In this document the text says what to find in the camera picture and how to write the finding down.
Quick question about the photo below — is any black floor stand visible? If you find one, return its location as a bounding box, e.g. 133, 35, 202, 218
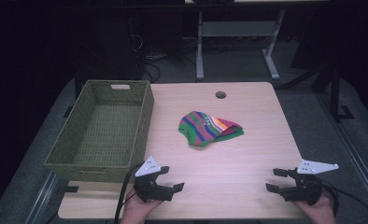
281, 60, 356, 123

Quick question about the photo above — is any tangle of floor cables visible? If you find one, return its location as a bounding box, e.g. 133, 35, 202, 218
132, 32, 200, 84

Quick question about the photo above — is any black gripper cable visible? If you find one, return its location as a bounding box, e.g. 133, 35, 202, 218
316, 178, 368, 222
114, 161, 146, 224

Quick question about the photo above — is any green woven basket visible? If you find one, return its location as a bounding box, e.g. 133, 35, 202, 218
43, 79, 155, 185

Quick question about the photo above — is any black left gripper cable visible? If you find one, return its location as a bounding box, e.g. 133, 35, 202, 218
114, 161, 146, 224

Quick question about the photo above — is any black computer tower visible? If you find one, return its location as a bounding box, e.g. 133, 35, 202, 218
76, 12, 144, 82

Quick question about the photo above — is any person's left hand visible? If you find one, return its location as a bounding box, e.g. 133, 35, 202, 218
120, 188, 163, 224

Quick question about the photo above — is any person's right hand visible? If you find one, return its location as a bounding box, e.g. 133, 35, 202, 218
292, 191, 338, 224

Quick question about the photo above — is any striped knitted pet sweater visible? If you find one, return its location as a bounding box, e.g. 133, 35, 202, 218
177, 110, 245, 147

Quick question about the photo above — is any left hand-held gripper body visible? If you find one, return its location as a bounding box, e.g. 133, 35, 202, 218
133, 155, 175, 203

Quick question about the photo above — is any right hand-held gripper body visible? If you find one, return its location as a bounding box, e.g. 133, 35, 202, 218
283, 159, 340, 206

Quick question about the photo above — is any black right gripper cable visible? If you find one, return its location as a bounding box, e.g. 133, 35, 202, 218
316, 178, 368, 222

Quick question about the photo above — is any grey metal desk frame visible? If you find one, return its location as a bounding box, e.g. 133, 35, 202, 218
195, 8, 286, 81

